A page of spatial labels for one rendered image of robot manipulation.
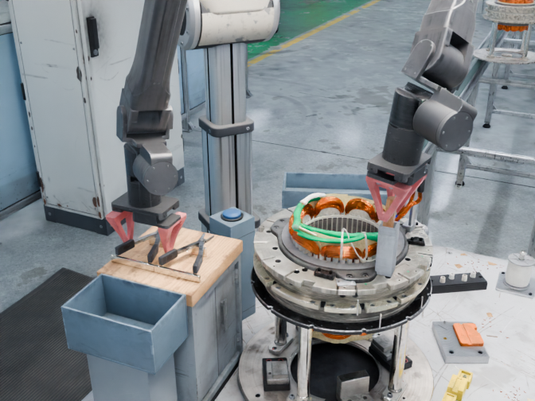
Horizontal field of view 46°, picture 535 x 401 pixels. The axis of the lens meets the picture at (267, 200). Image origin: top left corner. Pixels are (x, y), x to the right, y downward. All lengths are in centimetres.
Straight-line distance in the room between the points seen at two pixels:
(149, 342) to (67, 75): 237
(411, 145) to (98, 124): 247
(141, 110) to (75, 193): 252
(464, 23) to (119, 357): 72
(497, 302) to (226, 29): 89
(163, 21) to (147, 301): 47
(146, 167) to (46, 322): 196
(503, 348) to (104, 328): 85
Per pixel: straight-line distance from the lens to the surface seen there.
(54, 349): 273
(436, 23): 94
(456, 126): 88
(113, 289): 114
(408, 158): 95
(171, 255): 112
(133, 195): 109
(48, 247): 348
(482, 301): 161
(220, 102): 146
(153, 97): 100
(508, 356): 146
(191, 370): 116
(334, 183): 150
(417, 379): 132
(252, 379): 129
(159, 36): 94
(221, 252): 117
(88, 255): 334
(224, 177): 151
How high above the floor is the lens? 166
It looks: 26 degrees down
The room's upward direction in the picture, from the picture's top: straight up
